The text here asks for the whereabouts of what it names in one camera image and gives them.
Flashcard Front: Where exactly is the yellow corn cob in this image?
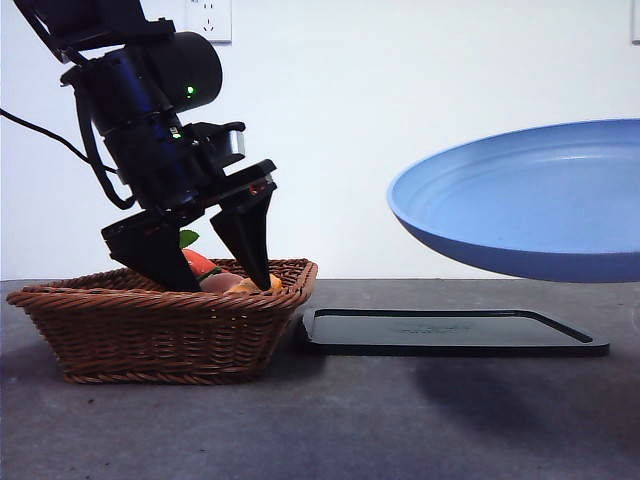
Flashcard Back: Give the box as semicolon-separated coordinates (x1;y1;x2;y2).
225;272;283;295

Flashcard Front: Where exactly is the blue round plate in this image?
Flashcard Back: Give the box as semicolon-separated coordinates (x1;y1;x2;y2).
387;118;640;284

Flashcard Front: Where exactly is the brown wicker basket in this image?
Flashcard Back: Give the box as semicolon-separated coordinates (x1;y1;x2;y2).
6;257;320;386

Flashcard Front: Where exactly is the orange carrot with green leaves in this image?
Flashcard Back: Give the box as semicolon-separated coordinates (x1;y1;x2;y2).
179;229;232;277

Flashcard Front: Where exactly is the brown egg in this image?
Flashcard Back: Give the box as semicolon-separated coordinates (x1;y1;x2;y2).
199;272;245;295

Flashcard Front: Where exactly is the black rectangular tray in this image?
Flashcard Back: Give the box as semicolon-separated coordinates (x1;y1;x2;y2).
301;307;612;359

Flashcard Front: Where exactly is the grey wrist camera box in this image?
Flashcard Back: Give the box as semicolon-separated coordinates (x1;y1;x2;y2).
192;121;248;169

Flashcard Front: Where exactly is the black cable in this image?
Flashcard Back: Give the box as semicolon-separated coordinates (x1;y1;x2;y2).
0;108;121;177

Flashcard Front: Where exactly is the white wall socket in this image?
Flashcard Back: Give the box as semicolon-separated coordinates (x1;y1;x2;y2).
187;0;234;47

